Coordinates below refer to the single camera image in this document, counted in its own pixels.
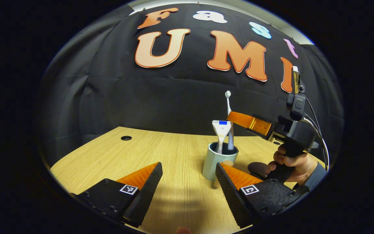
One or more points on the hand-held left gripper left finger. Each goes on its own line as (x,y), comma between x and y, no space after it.
(141,198)

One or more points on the dark round coaster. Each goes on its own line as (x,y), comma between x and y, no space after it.
(256,168)

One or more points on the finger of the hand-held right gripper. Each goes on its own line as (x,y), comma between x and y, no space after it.
(245,121)

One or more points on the wooden desktop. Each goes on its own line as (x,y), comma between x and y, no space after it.
(141,149)

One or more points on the white toothpaste tube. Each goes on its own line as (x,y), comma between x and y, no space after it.
(221,130)

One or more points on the black backdrop cloth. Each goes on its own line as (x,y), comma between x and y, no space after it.
(141,97)

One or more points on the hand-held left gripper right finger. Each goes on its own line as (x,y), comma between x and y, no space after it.
(230,198)

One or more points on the white toothbrush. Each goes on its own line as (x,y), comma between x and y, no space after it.
(228,104)

